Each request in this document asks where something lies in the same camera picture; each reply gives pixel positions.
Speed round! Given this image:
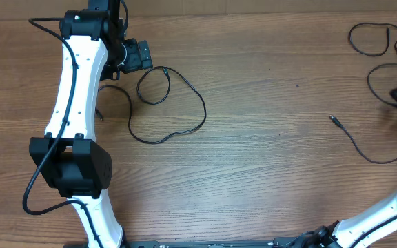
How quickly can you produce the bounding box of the black USB-C cable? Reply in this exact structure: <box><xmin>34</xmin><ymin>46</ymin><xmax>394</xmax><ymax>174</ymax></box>
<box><xmin>94</xmin><ymin>65</ymin><xmax>207</xmax><ymax>145</ymax></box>

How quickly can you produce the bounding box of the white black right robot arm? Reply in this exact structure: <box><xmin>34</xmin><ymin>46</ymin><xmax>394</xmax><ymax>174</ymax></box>
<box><xmin>300</xmin><ymin>191</ymin><xmax>397</xmax><ymax>248</ymax></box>

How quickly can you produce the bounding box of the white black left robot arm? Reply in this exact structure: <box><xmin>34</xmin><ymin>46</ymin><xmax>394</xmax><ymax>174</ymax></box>
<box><xmin>29</xmin><ymin>1</ymin><xmax>152</xmax><ymax>247</ymax></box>

